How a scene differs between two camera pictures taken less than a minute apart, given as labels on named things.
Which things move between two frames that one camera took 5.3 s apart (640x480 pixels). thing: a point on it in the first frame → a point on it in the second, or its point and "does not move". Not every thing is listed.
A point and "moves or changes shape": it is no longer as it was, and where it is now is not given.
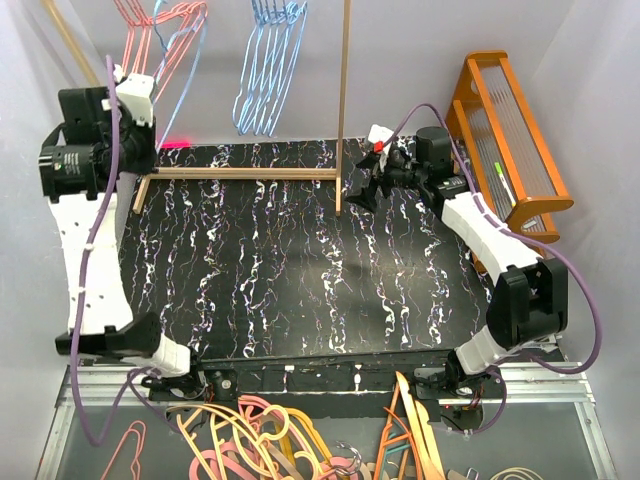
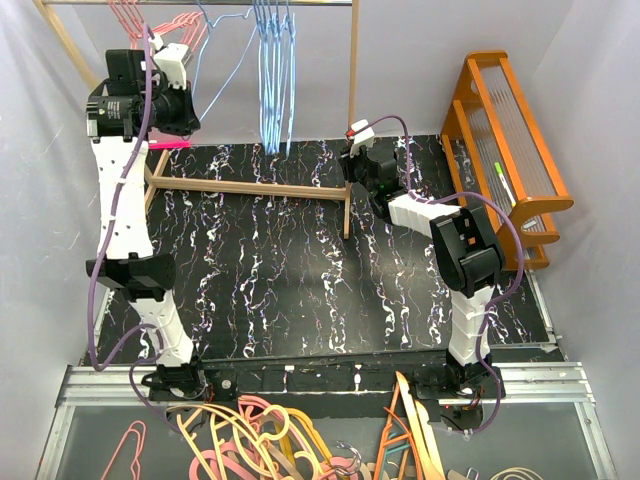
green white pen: [504, 182] does not move
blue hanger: [252, 61] → [265, 32]
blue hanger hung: [273, 62] moves or changes shape
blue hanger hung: [283, 54] → [286, 81]
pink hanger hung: [183, 11] → [184, 19]
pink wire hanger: [141, 24] moves or changes shape
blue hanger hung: [269, 42] → [270, 44]
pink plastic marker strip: [175, 144] does not move
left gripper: [147, 118] → [177, 82]
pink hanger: [188, 6] → [152, 30]
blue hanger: [257, 19] → [268, 28]
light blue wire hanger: [274, 41] → [274, 45]
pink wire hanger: [202, 24] → [147, 31]
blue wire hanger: [165, 49] → [212, 26]
